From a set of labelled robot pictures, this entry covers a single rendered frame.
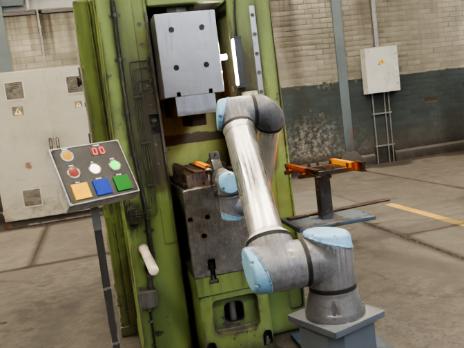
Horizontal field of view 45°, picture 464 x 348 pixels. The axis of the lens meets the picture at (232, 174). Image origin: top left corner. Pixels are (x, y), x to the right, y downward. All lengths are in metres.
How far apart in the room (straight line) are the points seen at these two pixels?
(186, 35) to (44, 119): 5.37
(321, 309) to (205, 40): 1.53
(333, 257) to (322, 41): 7.90
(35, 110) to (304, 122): 4.18
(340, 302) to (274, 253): 0.25
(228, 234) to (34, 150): 5.50
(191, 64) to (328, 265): 1.40
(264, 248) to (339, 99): 7.91
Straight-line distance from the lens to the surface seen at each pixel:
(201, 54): 2.78
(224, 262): 2.81
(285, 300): 3.19
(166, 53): 2.75
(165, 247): 2.94
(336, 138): 9.51
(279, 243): 1.71
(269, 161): 2.23
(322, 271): 1.72
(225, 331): 2.96
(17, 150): 8.04
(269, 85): 3.01
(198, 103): 2.76
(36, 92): 8.00
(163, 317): 3.04
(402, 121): 10.07
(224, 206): 2.43
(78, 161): 2.55
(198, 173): 2.77
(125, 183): 2.56
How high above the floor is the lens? 1.29
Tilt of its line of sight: 7 degrees down
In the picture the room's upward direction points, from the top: 7 degrees counter-clockwise
